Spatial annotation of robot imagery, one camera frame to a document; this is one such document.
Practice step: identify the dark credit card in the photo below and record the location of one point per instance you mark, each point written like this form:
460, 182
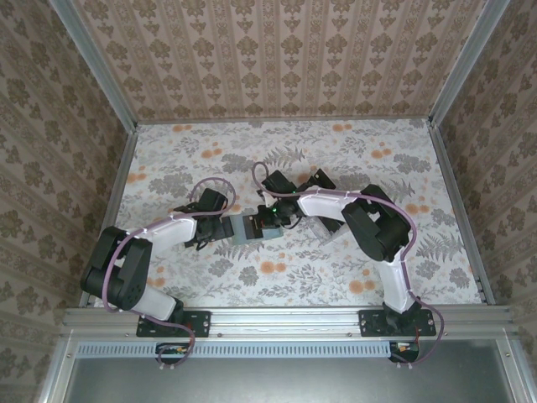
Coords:
253, 226

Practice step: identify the grey-blue cloth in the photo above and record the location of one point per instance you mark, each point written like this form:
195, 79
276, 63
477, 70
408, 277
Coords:
240, 233

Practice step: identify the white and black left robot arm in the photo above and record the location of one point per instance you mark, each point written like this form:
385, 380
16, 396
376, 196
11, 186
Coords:
168, 233

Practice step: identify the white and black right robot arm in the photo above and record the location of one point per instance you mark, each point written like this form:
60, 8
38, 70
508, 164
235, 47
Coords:
323, 205

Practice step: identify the floral patterned table cover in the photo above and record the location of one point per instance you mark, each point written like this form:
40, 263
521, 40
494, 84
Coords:
293, 273

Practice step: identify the small electronics board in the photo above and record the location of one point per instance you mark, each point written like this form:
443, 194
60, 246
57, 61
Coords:
172, 349
405, 348

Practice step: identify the grey metal sheet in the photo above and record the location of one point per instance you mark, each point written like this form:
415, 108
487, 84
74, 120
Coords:
293, 382

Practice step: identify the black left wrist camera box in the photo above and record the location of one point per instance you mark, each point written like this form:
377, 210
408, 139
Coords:
212, 199

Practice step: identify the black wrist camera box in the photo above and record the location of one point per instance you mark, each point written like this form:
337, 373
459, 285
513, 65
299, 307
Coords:
212, 199
277, 180

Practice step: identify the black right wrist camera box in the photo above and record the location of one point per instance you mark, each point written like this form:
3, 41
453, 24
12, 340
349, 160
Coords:
277, 180

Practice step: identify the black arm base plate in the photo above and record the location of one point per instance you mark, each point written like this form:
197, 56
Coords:
371, 323
197, 323

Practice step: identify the aluminium side rail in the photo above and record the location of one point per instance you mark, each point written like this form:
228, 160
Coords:
118, 180
460, 210

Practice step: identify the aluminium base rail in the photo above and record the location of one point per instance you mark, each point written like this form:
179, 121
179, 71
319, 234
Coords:
285, 321

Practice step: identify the aluminium frame post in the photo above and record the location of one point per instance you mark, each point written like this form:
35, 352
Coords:
99, 63
460, 63

